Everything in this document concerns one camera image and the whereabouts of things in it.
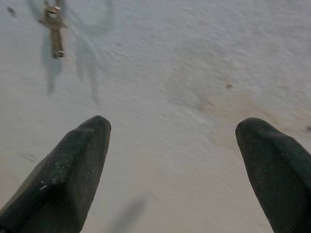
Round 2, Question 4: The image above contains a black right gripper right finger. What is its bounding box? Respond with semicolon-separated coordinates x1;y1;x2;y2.
235;117;311;233

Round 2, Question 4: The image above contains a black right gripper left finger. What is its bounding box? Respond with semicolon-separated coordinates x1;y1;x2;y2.
0;115;112;233

